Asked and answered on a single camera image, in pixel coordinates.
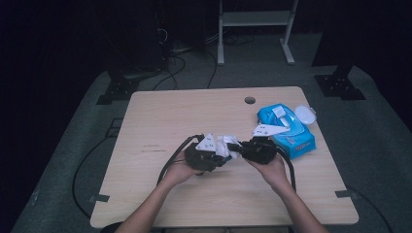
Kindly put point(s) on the person's left hand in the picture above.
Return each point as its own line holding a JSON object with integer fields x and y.
{"x": 179, "y": 173}

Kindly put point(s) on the white metal stand frame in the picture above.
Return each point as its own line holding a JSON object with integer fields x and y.
{"x": 256, "y": 17}

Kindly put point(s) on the white wet wipe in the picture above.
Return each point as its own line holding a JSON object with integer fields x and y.
{"x": 226, "y": 145}

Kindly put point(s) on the blue wet wipe pack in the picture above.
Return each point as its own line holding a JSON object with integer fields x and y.
{"x": 288, "y": 129}

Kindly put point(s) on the blue toy car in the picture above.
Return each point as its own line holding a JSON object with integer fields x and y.
{"x": 229, "y": 158}

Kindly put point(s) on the grey tape strip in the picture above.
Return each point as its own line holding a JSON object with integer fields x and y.
{"x": 346, "y": 194}
{"x": 98, "y": 198}

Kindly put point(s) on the person's right hand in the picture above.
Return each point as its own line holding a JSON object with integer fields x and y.
{"x": 273, "y": 171}

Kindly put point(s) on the black stand base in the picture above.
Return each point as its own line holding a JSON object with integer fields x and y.
{"x": 118, "y": 90}
{"x": 340, "y": 85}

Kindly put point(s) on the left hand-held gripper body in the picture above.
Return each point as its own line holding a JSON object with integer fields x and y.
{"x": 200, "y": 158}

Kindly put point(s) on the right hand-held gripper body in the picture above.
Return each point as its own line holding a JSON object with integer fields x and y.
{"x": 260, "y": 150}

